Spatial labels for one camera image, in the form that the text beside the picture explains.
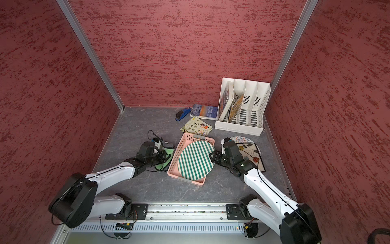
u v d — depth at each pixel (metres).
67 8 0.71
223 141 0.77
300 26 0.77
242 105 1.14
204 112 1.18
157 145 0.81
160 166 0.85
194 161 0.87
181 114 1.12
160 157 0.79
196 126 1.10
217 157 0.72
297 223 0.39
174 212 0.76
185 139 1.00
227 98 0.94
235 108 1.08
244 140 1.01
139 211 0.74
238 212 0.74
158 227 0.77
